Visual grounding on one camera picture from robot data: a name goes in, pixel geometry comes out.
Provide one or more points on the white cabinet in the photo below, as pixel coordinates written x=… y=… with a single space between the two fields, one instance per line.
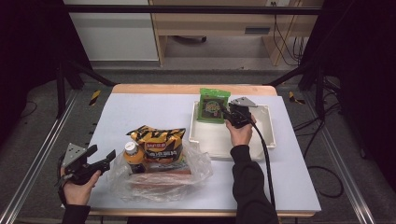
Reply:
x=115 y=37

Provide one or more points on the black horizontal bar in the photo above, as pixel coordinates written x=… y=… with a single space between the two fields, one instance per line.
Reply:
x=186 y=9

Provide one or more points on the aluminium rail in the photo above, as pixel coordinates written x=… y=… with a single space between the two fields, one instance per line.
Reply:
x=345 y=174
x=40 y=155

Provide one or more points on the dark red snack packet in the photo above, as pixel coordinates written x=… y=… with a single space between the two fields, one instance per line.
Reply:
x=162 y=179

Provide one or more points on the white plastic tray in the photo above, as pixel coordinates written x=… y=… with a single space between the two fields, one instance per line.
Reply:
x=211 y=140

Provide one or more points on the yellow and black tape strip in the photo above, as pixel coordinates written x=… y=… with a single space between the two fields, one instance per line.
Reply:
x=95 y=97
x=294 y=98

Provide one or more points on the clear plastic bag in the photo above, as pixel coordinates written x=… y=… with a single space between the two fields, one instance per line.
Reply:
x=196 y=165

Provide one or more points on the black and yellow chips bag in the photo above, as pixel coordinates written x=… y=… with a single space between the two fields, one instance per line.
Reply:
x=160 y=143

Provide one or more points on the person's right hand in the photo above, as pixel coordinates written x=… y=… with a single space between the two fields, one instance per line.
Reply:
x=241 y=135

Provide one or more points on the green snack packet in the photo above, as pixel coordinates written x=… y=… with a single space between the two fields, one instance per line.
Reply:
x=208 y=107

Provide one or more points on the wooden desk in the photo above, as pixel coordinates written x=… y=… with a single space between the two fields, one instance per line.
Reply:
x=214 y=25

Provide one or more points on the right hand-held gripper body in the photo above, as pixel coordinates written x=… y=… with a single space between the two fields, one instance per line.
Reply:
x=239 y=115

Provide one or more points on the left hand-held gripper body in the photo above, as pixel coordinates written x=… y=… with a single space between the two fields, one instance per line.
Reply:
x=77 y=169

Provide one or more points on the black curtain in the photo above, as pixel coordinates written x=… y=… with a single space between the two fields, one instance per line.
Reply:
x=28 y=46
x=364 y=62

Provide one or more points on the person's left hand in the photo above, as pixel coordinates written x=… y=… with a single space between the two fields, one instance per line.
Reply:
x=77 y=194

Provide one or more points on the black metal stand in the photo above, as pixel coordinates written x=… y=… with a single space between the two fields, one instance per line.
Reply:
x=60 y=90
x=319 y=90

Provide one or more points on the orange juice bottle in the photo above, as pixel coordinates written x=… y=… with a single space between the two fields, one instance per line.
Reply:
x=134 y=157

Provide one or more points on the dark object under desk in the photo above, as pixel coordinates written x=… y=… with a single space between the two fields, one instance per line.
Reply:
x=190 y=39

